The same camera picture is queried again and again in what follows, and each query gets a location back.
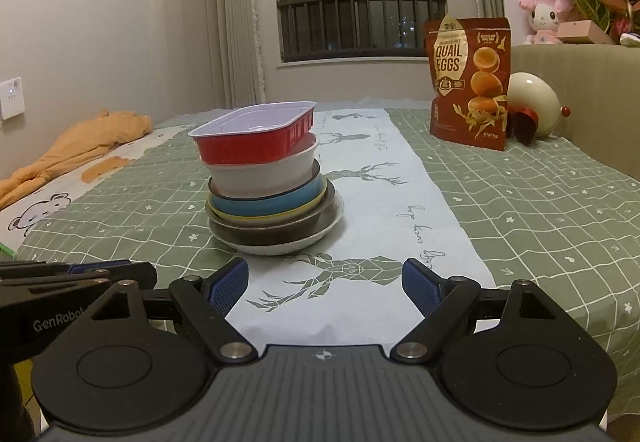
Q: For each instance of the pink plush toy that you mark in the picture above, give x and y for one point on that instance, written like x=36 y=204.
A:
x=545 y=17

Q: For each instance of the beige upholstered headboard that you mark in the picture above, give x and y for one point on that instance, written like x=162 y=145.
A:
x=600 y=92

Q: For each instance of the white floral plate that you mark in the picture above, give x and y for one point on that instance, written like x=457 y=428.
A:
x=280 y=249

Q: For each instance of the dark red foil object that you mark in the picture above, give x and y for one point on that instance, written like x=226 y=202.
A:
x=525 y=124

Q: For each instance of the bear-print blanket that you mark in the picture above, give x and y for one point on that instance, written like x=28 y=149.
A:
x=35 y=217

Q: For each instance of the yellow-rimmed white bowl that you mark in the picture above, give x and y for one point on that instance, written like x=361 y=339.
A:
x=235 y=217

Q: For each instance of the blue ceramic bowl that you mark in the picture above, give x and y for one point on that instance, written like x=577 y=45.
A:
x=270 y=206

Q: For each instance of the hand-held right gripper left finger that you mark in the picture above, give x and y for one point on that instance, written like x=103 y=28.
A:
x=227 y=287

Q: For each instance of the red and green plant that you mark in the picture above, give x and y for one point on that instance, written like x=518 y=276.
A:
x=595 y=7

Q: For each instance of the pink box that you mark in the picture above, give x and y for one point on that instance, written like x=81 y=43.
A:
x=582 y=31

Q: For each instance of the cream egg-shaped ornament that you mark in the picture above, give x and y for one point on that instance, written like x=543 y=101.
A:
x=535 y=97

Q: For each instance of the white plastic bowl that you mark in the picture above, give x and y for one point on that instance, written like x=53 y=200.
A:
x=260 y=179

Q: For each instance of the red rectangular plastic tray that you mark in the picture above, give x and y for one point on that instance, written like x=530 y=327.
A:
x=240 y=147

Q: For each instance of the red snack bag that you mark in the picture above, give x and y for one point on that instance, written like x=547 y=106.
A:
x=465 y=122

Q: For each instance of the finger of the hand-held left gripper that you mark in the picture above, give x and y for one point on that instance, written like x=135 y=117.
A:
x=142 y=277
x=100 y=267

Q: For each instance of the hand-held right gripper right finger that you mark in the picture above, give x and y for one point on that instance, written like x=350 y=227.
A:
x=424 y=289

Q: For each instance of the white folded item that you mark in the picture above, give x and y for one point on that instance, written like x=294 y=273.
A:
x=631 y=40

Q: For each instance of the white wall panel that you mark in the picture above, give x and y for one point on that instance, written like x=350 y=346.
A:
x=11 y=97

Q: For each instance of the stainless steel bowl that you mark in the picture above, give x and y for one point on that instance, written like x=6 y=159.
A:
x=270 y=234

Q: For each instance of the orange cloth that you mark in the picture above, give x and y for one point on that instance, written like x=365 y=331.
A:
x=65 y=152

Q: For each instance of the white deer-print table runner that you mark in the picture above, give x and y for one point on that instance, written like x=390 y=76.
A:
x=380 y=202

